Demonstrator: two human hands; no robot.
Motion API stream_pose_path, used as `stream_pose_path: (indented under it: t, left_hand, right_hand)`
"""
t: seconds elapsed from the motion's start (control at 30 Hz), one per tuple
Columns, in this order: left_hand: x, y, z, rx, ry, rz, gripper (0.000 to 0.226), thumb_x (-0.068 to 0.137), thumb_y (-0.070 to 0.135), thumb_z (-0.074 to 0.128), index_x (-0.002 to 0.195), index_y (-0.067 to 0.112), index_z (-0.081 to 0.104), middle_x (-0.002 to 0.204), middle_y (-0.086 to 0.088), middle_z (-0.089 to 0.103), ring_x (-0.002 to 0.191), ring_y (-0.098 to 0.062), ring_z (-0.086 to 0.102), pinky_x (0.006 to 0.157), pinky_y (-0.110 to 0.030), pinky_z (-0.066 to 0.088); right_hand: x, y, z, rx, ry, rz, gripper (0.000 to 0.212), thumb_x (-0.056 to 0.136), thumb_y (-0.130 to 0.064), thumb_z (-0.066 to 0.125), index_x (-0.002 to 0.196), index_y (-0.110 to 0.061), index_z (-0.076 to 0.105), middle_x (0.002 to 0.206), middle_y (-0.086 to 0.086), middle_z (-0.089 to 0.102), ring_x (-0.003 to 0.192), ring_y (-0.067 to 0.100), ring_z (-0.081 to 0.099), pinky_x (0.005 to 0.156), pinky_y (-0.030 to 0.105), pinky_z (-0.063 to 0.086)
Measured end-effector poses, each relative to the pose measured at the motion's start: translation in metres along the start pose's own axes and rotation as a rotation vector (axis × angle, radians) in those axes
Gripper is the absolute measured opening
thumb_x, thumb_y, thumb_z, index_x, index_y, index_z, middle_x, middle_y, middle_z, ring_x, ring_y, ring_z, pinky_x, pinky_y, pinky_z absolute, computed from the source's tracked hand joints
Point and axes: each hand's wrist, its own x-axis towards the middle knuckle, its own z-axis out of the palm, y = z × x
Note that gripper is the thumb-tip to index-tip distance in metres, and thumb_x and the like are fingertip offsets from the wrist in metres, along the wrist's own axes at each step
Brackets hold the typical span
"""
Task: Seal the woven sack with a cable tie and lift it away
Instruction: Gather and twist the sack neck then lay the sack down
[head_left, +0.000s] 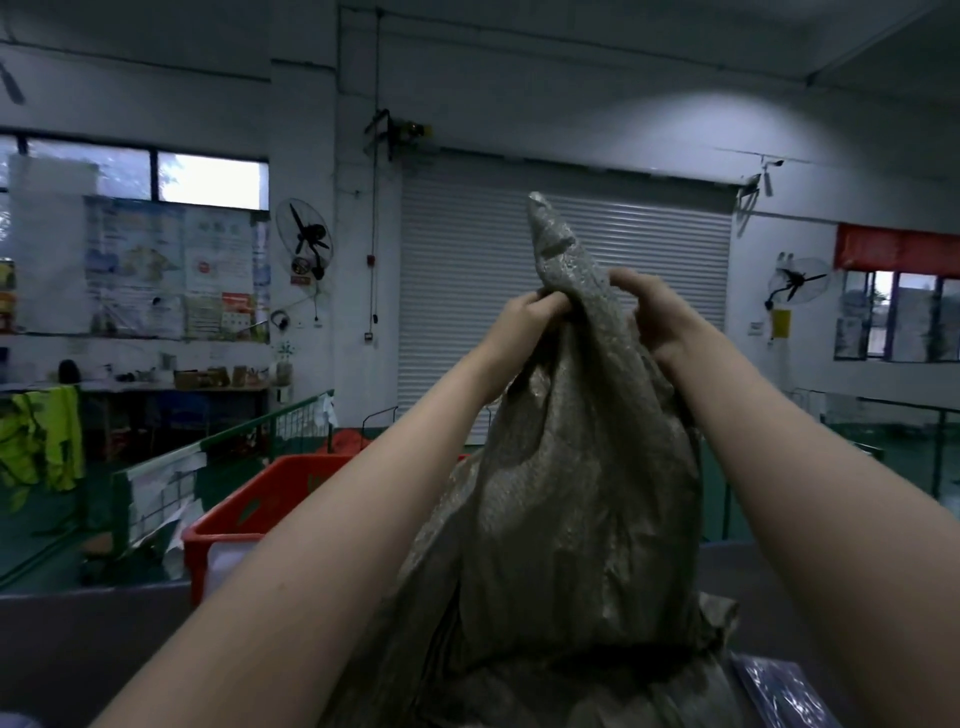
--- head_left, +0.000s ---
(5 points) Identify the person's left hand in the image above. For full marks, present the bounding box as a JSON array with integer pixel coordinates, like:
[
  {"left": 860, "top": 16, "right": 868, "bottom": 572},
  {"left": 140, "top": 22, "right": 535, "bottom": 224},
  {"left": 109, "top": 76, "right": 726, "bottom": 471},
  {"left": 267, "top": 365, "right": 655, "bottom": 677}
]
[{"left": 477, "top": 289, "right": 573, "bottom": 385}]

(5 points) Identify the person's right hand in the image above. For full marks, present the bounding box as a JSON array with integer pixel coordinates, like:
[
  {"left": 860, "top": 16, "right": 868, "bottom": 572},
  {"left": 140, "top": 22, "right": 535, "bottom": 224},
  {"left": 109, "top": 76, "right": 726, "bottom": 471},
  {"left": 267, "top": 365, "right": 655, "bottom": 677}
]
[{"left": 607, "top": 267, "right": 712, "bottom": 370}]

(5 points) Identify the grey woven sack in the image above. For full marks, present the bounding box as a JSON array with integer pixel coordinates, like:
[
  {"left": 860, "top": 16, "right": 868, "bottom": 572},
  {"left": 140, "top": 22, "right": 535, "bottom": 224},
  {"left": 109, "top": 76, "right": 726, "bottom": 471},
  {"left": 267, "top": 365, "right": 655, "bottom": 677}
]
[{"left": 318, "top": 191, "right": 751, "bottom": 728}]

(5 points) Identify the person's right forearm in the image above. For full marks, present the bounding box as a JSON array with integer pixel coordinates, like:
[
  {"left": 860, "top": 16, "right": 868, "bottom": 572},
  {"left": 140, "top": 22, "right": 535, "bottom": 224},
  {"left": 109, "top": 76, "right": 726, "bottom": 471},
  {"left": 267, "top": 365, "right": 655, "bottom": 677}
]
[{"left": 660, "top": 330, "right": 960, "bottom": 728}]

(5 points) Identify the person's left forearm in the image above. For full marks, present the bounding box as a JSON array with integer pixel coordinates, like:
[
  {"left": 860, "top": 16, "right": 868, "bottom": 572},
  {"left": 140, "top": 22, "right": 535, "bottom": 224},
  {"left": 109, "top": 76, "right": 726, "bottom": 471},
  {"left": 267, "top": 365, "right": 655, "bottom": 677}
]
[{"left": 91, "top": 352, "right": 526, "bottom": 728}]

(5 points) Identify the grey roller shutter door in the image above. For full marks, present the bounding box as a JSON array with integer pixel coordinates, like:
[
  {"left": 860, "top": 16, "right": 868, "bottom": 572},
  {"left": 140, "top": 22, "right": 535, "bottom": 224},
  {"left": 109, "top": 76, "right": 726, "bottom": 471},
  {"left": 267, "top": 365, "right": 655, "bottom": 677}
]
[{"left": 396, "top": 153, "right": 740, "bottom": 444}]

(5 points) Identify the shutter motor unit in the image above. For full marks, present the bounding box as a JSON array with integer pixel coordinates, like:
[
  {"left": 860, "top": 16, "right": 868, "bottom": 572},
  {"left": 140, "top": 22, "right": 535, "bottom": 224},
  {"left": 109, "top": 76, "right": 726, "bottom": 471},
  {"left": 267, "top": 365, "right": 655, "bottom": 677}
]
[{"left": 364, "top": 109, "right": 435, "bottom": 160}]

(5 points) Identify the window with posters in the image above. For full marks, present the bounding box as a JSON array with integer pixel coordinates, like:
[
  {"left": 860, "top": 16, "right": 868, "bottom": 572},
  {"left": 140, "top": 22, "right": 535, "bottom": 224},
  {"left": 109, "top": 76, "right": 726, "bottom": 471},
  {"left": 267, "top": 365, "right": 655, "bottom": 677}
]
[{"left": 834, "top": 268, "right": 960, "bottom": 364}]

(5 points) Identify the red window awning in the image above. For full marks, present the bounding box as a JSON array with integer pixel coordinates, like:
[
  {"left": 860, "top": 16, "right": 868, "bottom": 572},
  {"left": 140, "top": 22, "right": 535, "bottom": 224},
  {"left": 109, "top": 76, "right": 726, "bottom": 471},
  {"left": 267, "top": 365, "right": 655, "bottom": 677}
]
[{"left": 834, "top": 222, "right": 960, "bottom": 280}]

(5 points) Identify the green metal fence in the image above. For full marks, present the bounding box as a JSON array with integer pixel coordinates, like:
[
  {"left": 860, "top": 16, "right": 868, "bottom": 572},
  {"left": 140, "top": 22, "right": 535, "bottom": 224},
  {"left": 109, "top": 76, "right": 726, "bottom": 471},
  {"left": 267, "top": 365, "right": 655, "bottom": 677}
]
[{"left": 791, "top": 386, "right": 960, "bottom": 519}]

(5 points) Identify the red plastic crate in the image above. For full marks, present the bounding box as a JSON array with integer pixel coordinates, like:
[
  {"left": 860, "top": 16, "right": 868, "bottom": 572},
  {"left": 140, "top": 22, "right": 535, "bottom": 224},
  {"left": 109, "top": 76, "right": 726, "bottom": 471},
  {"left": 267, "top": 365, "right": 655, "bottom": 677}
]
[{"left": 181, "top": 453, "right": 357, "bottom": 609}]

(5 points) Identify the green metal railing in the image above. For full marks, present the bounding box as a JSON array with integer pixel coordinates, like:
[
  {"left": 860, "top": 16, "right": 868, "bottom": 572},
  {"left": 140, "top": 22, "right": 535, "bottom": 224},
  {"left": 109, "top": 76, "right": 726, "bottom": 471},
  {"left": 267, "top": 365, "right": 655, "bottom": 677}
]
[{"left": 108, "top": 388, "right": 337, "bottom": 560}]

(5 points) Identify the cluttered workbench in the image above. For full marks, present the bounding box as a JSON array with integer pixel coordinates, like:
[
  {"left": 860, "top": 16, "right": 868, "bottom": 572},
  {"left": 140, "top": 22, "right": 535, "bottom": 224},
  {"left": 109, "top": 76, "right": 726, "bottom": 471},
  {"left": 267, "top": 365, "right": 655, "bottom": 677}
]
[{"left": 0, "top": 352, "right": 273, "bottom": 466}]

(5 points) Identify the blue plastic packet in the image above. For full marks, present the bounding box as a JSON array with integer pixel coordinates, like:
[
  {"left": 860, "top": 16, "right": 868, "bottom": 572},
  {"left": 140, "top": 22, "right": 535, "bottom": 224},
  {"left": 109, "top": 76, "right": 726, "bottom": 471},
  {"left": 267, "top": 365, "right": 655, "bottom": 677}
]
[{"left": 729, "top": 651, "right": 826, "bottom": 728}]

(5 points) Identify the yellow safety vest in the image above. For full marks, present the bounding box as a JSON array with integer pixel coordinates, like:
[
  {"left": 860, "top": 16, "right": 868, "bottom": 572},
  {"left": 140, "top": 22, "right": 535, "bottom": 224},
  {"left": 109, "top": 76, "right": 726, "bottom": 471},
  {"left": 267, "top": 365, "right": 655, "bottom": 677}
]
[{"left": 0, "top": 385, "right": 86, "bottom": 514}]

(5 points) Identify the white wall fan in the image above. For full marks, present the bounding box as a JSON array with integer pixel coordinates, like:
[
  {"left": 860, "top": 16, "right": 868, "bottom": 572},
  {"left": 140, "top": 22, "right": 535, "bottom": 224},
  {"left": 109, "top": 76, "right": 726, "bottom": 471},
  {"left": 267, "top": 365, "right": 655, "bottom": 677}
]
[{"left": 765, "top": 252, "right": 834, "bottom": 312}]

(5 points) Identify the security camera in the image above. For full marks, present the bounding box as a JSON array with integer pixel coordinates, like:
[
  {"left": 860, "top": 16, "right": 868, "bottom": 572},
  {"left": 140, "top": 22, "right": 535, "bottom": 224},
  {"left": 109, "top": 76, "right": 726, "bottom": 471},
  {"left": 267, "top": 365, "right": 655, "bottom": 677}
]
[{"left": 738, "top": 156, "right": 787, "bottom": 207}]

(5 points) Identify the black wall fan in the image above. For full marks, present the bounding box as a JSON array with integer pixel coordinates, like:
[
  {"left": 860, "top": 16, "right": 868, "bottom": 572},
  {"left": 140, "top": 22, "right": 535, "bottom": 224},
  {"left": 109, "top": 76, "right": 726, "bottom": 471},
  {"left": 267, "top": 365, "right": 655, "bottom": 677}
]
[{"left": 274, "top": 198, "right": 336, "bottom": 282}]

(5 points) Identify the wall notice board with posters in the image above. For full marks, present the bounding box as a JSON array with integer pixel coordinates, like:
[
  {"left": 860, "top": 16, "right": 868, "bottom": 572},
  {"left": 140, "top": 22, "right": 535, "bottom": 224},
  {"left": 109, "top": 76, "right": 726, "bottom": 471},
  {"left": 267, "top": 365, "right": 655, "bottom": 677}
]
[{"left": 9, "top": 156, "right": 271, "bottom": 345}]

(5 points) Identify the window with dark frame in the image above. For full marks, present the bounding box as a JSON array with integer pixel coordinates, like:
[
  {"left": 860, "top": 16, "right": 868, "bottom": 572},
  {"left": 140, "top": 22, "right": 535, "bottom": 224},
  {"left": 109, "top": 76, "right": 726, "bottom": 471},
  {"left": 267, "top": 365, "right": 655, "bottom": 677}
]
[{"left": 0, "top": 132, "right": 271, "bottom": 213}]

